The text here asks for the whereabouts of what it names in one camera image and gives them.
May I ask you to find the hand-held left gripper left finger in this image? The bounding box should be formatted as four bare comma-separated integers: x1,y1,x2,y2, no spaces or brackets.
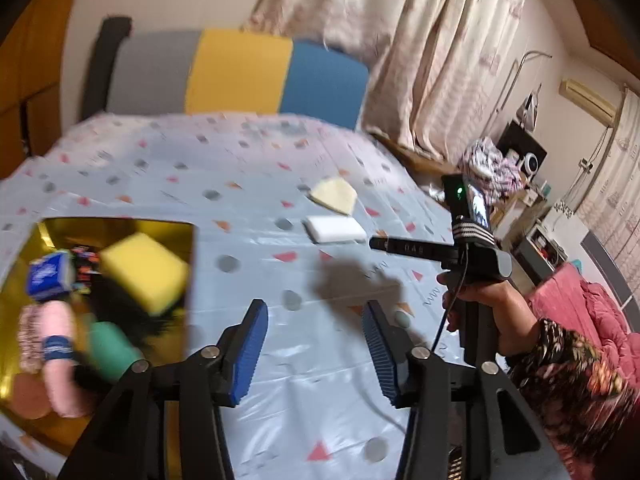
57,299,269,480

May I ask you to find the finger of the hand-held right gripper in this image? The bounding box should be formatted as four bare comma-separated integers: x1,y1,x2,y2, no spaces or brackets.
369,236,456,261

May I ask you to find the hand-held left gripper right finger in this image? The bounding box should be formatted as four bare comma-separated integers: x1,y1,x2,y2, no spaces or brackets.
361,300,571,480

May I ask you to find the white sponge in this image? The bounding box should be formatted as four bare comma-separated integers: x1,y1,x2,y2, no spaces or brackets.
302,215,368,245

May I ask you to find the green silicone bottle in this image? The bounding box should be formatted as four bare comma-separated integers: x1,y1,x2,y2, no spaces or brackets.
90,322,147,382

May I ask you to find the pink yarn roll blue band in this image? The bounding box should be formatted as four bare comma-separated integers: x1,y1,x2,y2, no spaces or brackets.
39,302,86,418

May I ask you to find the gold box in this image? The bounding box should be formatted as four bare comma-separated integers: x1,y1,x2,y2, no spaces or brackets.
0,217,197,466

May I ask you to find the pink round soft item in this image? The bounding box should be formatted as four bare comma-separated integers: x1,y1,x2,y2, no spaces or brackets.
9,375,52,420

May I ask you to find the person's right hand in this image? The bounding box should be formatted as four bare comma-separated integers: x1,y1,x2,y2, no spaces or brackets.
437,270,542,357

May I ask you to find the pale yellow sponge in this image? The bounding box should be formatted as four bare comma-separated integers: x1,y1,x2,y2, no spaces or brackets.
310,177,358,216

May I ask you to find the pile of patterned clothes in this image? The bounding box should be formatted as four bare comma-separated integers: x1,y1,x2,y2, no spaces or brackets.
460,137,522,206

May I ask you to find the pink quilt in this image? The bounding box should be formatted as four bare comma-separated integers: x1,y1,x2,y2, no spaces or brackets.
530,262,640,386

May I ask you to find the grey panel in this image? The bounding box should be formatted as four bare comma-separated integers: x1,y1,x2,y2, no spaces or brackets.
580,230,637,312

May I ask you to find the black furry item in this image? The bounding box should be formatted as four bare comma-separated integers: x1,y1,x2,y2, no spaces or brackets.
92,275,172,352

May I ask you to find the white patterned window curtain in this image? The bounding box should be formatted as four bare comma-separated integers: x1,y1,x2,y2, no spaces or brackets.
575,89,640,301

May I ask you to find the patterned light blue sheet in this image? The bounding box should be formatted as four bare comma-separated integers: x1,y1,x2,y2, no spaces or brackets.
0,112,501,480

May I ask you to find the metal clothes rack pole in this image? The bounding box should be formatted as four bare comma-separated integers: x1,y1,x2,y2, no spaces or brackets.
492,51,553,132

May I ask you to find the beige patterned curtain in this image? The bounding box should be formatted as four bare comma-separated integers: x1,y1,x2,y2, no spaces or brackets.
245,0,532,162

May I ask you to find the blue tissue packet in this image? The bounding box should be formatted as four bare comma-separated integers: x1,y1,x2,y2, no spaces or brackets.
27,254,77,303

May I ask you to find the grey yellow blue headboard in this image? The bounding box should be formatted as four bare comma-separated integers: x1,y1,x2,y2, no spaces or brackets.
82,16,371,132

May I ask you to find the orange wooden wardrobe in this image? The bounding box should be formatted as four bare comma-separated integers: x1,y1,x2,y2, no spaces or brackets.
0,0,92,182

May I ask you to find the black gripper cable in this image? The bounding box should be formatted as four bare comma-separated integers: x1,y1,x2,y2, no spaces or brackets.
429,245,469,357

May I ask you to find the wall air conditioner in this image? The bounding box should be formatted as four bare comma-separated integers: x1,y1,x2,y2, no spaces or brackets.
559,79,619,124

